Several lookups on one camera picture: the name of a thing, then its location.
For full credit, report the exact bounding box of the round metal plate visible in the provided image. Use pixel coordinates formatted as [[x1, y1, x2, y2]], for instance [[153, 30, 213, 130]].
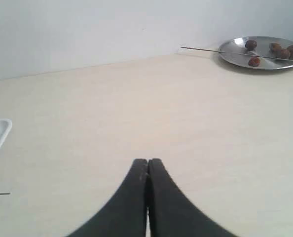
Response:
[[219, 36, 293, 70]]

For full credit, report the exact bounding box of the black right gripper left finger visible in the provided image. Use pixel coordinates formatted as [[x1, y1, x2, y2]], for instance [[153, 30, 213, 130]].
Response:
[[69, 159, 148, 237]]

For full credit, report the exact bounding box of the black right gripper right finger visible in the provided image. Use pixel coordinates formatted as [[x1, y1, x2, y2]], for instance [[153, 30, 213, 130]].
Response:
[[148, 158, 235, 237]]

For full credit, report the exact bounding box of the metal skewer on plate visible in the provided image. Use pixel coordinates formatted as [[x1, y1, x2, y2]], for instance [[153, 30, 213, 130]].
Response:
[[180, 46, 293, 62]]

